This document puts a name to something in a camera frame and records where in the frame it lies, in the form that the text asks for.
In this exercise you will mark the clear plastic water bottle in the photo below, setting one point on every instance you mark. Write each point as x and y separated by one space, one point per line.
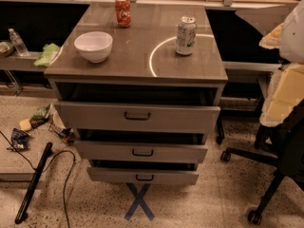
18 43

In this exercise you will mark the top grey drawer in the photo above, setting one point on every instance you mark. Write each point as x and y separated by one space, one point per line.
138 117

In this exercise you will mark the yellow sponge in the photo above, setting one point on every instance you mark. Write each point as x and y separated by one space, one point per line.
25 125

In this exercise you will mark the blue chip bag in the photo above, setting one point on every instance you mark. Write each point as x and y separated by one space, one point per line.
19 140

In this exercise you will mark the green white 7up can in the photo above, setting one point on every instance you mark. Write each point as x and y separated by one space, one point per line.
186 35

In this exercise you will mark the green snack bag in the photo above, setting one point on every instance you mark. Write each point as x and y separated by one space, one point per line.
40 116

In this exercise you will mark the black office chair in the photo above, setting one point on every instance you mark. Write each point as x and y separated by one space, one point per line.
286 142

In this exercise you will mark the black bar on floor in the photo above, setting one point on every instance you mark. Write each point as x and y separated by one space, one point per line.
22 212

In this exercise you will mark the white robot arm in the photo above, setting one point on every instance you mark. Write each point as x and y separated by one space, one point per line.
292 37

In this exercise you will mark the grey drawer cabinet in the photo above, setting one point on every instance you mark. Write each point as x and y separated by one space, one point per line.
143 68

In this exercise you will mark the bottom grey drawer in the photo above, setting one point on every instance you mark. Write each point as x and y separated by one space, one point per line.
143 176

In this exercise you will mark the white bowl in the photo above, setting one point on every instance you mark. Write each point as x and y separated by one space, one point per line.
94 46

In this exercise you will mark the grey drawer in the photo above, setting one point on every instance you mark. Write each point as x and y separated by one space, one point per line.
141 152
138 117
143 176

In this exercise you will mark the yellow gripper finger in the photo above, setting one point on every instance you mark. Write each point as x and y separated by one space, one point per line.
285 91
272 39

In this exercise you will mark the middle grey drawer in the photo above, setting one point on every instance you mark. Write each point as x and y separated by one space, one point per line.
141 152

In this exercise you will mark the green cloth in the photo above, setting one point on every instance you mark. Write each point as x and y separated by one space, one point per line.
48 54

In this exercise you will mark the brown bowl on shelf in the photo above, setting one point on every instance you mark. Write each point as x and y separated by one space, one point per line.
6 49

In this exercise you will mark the red coke can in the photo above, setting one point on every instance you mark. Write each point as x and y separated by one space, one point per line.
122 8

